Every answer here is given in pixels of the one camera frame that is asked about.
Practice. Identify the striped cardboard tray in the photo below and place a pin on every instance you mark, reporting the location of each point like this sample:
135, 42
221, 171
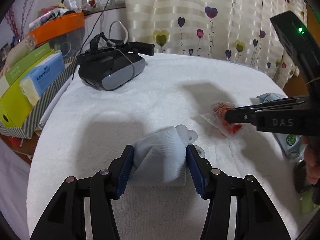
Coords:
33, 120

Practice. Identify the purple decorative branches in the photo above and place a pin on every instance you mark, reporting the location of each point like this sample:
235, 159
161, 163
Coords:
15, 23

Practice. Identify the heart pattern curtain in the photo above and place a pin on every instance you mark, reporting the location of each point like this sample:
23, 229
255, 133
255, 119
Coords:
233, 30

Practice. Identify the light blue grey sock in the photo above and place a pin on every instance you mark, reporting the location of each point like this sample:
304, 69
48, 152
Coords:
160, 159

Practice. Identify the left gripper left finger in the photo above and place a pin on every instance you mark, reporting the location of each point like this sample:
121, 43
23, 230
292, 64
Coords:
64, 216

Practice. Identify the blue tissue pack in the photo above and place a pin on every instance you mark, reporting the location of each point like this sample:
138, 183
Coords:
36, 81

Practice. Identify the VR headset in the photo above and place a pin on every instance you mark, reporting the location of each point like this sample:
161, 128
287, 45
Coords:
108, 64

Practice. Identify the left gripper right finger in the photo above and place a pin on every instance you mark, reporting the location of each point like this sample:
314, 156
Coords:
256, 215

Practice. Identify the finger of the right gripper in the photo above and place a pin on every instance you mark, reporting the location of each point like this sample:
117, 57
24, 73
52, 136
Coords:
241, 115
299, 102

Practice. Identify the orange tray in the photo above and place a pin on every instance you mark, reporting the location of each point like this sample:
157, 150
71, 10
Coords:
57, 27

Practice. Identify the right hand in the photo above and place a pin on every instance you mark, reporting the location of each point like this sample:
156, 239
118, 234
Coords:
311, 158

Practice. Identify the red snack packet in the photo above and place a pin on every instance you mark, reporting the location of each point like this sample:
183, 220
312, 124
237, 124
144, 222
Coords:
216, 118

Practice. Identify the green cream jar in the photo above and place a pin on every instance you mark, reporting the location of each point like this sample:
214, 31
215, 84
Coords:
306, 204

